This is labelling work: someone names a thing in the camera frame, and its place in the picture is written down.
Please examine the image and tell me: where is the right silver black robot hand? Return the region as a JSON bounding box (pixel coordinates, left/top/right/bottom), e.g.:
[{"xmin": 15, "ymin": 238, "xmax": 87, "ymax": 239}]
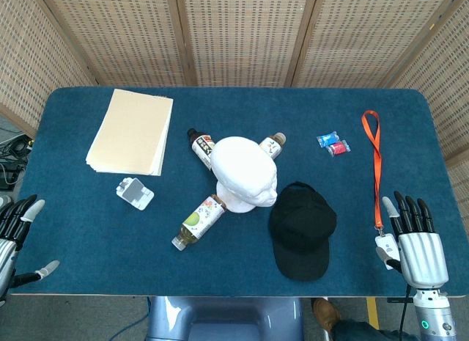
[{"xmin": 375, "ymin": 190, "xmax": 449, "ymax": 289}]

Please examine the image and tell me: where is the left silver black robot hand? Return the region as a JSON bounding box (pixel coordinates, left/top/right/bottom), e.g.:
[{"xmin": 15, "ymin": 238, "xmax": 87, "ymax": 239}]
[{"xmin": 0, "ymin": 194, "xmax": 61, "ymax": 307}]

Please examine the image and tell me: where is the black baseball cap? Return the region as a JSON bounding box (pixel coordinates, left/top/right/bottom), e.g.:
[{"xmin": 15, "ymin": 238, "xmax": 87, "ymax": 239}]
[{"xmin": 268, "ymin": 181, "xmax": 338, "ymax": 282}]

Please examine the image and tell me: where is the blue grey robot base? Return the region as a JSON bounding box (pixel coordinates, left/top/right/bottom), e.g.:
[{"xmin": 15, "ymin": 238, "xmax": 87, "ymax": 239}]
[{"xmin": 145, "ymin": 296, "xmax": 305, "ymax": 341}]

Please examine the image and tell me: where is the white foam mannequin head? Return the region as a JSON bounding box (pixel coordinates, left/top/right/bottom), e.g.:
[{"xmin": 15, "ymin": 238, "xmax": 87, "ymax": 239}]
[{"xmin": 209, "ymin": 135, "xmax": 278, "ymax": 213}]

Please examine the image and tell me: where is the white badge card holder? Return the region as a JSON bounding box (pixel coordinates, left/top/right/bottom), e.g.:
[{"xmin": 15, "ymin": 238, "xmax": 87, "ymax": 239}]
[{"xmin": 374, "ymin": 234, "xmax": 400, "ymax": 263}]

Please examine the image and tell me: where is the yellow floor tape strip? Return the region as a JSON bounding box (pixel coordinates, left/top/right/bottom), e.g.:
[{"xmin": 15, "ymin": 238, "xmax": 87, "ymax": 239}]
[{"xmin": 366, "ymin": 296, "xmax": 379, "ymax": 328}]

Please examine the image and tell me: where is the dark teal trouser leg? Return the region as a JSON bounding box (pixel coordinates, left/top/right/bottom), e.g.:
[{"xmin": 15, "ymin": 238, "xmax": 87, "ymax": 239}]
[{"xmin": 331, "ymin": 318, "xmax": 421, "ymax": 341}]

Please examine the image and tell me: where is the blue table cloth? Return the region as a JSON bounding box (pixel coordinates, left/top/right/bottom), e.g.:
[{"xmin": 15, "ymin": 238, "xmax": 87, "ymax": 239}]
[{"xmin": 9, "ymin": 86, "xmax": 463, "ymax": 297}]

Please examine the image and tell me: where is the brown leather shoe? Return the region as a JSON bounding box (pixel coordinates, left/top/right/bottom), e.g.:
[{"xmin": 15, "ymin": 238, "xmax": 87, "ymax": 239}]
[{"xmin": 311, "ymin": 297, "xmax": 341, "ymax": 333}]

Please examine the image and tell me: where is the white grey phone stand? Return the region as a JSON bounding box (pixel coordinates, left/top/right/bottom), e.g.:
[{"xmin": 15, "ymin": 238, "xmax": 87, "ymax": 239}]
[{"xmin": 116, "ymin": 176, "xmax": 155, "ymax": 211}]

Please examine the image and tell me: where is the red wrapped candy packet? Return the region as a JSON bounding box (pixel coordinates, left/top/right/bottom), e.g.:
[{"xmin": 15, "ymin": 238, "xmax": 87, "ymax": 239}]
[{"xmin": 328, "ymin": 139, "xmax": 351, "ymax": 158}]

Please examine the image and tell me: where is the blue wrapped candy packet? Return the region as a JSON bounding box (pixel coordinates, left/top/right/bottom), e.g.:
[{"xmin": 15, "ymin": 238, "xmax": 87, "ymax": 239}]
[{"xmin": 316, "ymin": 133, "xmax": 340, "ymax": 149}]

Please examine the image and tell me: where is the cream paper stack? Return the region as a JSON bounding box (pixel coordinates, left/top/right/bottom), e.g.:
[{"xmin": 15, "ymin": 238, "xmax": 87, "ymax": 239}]
[{"xmin": 85, "ymin": 88, "xmax": 174, "ymax": 177}]

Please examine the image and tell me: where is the milk tea bottle brown cap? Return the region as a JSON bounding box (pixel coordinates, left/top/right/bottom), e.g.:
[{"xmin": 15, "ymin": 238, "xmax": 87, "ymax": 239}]
[{"xmin": 258, "ymin": 132, "xmax": 287, "ymax": 159}]

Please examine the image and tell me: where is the green tea bottle clear cap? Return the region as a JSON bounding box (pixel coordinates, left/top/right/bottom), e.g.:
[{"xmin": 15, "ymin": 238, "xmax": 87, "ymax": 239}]
[{"xmin": 171, "ymin": 194, "xmax": 226, "ymax": 252}]

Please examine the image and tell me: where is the dark tea bottle black cap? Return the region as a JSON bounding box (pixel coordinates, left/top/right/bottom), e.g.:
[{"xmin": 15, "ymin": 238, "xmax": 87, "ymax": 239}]
[{"xmin": 186, "ymin": 128, "xmax": 217, "ymax": 172}]

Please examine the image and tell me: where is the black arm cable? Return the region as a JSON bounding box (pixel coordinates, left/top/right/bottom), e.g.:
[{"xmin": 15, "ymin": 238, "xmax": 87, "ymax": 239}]
[{"xmin": 400, "ymin": 284, "xmax": 413, "ymax": 341}]

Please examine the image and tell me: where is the black floor cable tangle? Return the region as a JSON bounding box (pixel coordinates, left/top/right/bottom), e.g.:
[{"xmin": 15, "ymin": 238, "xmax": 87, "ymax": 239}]
[{"xmin": 0, "ymin": 126, "xmax": 34, "ymax": 190}]

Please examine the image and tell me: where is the orange lanyard strap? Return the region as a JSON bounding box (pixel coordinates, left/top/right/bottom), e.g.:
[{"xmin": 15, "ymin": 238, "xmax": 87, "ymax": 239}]
[{"xmin": 361, "ymin": 111, "xmax": 385, "ymax": 236}]

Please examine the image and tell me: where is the thin blue floor cable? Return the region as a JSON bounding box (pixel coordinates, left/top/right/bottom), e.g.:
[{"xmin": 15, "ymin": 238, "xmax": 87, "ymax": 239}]
[{"xmin": 119, "ymin": 298, "xmax": 152, "ymax": 341}]

